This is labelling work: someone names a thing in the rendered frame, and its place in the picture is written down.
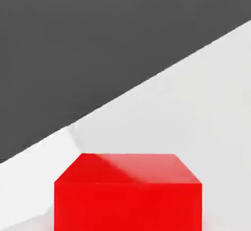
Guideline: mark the small red cube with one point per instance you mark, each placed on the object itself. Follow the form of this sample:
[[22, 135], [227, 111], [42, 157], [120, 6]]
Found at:
[[127, 205]]

